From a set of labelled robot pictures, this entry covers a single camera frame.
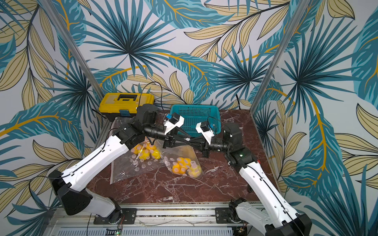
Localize yellow fruits in middle bag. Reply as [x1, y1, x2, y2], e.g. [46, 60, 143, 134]
[171, 157, 202, 178]

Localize right aluminium frame post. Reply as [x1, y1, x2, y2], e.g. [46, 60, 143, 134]
[250, 1, 310, 115]

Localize orange fruits in left bag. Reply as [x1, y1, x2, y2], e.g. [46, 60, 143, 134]
[131, 142, 161, 160]

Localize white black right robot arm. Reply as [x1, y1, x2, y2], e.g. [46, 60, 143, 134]
[190, 121, 312, 236]

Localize teal plastic basket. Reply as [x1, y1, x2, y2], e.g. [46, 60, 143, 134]
[170, 104, 221, 137]

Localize aluminium frame post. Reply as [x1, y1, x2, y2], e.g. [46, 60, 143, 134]
[250, 1, 310, 115]
[40, 0, 104, 99]

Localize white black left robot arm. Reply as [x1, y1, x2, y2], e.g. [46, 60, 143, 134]
[48, 104, 192, 218]

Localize yellow black toolbox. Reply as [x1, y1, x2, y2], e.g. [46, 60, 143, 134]
[99, 93, 155, 122]

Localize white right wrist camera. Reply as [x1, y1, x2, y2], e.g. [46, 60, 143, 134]
[195, 121, 215, 145]

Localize dotted zip-top bag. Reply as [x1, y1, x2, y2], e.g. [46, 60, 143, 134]
[162, 146, 203, 179]
[110, 117, 166, 185]

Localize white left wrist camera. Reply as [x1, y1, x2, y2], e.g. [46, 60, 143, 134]
[163, 113, 185, 135]

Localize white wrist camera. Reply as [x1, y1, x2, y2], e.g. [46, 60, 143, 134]
[195, 121, 215, 145]
[163, 113, 185, 135]

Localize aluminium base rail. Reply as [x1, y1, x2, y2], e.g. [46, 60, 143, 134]
[44, 202, 261, 236]

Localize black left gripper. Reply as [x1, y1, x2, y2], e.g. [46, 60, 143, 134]
[144, 123, 192, 148]

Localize left aluminium frame post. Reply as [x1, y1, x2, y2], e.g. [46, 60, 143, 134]
[40, 0, 104, 99]

